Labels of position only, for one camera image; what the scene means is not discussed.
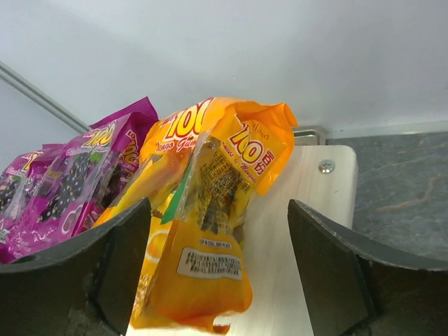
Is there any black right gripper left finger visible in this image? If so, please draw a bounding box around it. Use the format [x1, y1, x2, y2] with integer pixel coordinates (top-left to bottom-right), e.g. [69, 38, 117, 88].
[1, 199, 151, 335]

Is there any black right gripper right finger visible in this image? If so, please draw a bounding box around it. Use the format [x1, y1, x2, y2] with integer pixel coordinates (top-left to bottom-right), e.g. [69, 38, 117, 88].
[288, 199, 447, 335]

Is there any purple candy bag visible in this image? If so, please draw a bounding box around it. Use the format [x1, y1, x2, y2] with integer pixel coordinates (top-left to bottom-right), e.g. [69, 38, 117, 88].
[1, 97, 158, 264]
[1, 143, 64, 231]

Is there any orange candy bag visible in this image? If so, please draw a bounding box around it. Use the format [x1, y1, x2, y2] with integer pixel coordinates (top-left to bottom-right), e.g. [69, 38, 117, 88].
[97, 97, 298, 335]

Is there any white two-tier wooden shelf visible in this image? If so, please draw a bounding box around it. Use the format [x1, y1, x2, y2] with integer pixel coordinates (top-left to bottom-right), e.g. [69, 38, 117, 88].
[216, 145, 358, 335]

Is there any metal baking tray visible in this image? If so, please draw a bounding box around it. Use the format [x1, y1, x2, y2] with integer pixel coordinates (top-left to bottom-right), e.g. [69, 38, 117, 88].
[292, 126, 326, 146]

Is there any aluminium corner frame left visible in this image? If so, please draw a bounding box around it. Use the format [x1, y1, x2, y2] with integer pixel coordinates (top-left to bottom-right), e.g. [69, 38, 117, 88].
[1, 62, 90, 133]

